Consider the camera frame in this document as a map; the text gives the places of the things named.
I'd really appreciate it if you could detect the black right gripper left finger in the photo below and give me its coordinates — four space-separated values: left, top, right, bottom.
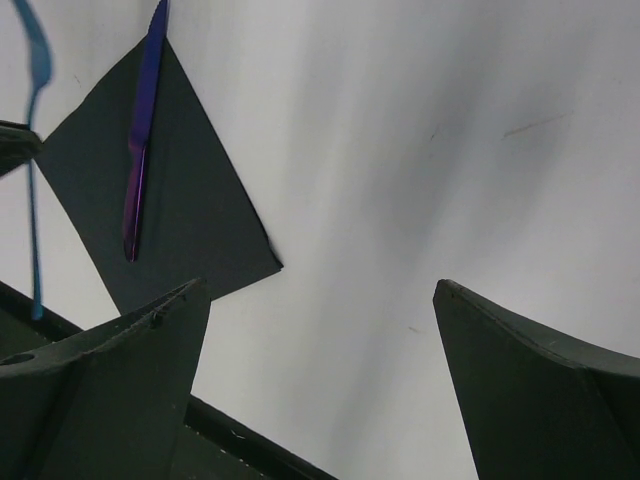
0 277 212 480

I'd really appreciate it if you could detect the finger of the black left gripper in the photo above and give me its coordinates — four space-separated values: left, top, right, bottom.
0 120 43 176

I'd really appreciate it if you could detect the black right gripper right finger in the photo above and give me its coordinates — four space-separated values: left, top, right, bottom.
433 280 639 479

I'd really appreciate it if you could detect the blue metal fork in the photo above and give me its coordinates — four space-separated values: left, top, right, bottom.
12 0 53 320

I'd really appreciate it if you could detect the purple blue metal knife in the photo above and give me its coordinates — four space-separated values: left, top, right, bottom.
122 0 170 262

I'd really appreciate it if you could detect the black paper napkin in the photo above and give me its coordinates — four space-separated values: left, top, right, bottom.
37 46 282 313

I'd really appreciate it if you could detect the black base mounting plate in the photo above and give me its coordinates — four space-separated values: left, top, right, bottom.
0 279 341 480

